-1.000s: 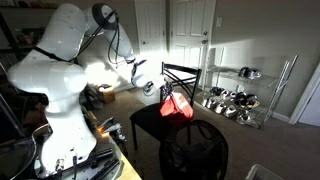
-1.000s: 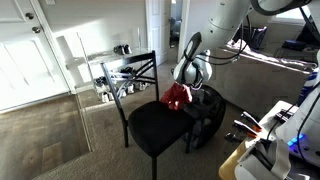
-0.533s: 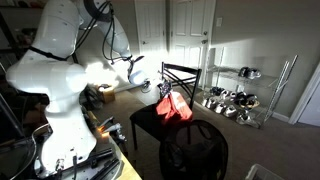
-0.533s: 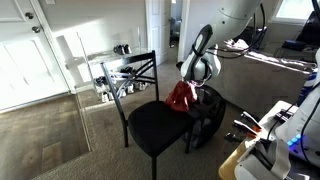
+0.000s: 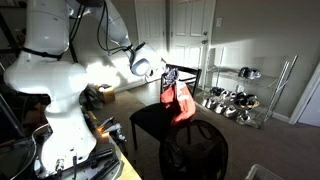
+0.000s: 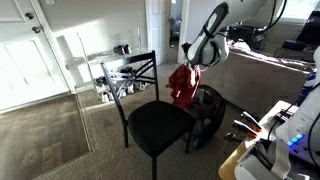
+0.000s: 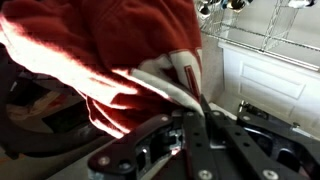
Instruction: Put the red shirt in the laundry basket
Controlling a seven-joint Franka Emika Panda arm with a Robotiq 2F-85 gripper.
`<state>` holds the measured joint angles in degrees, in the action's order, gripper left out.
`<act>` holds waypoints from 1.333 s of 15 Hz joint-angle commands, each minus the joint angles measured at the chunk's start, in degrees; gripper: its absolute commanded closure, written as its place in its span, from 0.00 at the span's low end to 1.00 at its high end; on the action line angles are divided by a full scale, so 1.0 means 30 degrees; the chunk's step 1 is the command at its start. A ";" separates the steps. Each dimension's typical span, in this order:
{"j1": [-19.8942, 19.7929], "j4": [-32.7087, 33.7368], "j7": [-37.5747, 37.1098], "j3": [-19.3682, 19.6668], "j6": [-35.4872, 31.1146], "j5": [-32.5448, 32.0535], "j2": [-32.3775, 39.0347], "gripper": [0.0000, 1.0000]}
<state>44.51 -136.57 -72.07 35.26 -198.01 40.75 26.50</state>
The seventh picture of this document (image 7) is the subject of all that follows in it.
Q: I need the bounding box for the white sneaker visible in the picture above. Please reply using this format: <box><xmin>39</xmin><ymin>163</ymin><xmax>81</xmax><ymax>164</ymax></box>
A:
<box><xmin>287</xmin><ymin>0</ymin><xmax>316</xmax><ymax>9</ymax></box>

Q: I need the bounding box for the black metal chair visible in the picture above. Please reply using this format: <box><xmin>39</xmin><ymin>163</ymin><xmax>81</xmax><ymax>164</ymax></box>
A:
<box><xmin>0</xmin><ymin>43</ymin><xmax>113</xmax><ymax>160</ymax></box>

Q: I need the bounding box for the white panelled front door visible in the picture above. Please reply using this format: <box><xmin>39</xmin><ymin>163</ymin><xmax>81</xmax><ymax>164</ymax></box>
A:
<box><xmin>217</xmin><ymin>41</ymin><xmax>320</xmax><ymax>138</ymax></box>

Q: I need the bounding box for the black shoe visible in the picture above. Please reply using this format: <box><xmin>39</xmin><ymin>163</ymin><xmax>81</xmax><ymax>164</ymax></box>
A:
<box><xmin>199</xmin><ymin>0</ymin><xmax>213</xmax><ymax>17</ymax></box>
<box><xmin>229</xmin><ymin>0</ymin><xmax>248</xmax><ymax>12</ymax></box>

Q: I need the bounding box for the wire shoe rack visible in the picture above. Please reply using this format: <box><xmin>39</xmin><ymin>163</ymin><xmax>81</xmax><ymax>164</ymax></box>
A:
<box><xmin>194</xmin><ymin>0</ymin><xmax>320</xmax><ymax>73</ymax></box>

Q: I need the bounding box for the red printed shirt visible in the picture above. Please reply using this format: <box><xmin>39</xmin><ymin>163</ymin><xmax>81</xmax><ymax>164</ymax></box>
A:
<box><xmin>0</xmin><ymin>0</ymin><xmax>204</xmax><ymax>140</ymax></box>

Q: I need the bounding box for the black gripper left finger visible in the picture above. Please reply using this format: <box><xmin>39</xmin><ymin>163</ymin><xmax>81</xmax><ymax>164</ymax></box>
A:
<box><xmin>87</xmin><ymin>110</ymin><xmax>218</xmax><ymax>180</ymax></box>

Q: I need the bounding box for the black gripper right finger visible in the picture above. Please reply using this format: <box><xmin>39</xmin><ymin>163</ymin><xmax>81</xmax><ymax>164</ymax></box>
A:
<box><xmin>199</xmin><ymin>94</ymin><xmax>320</xmax><ymax>180</ymax></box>

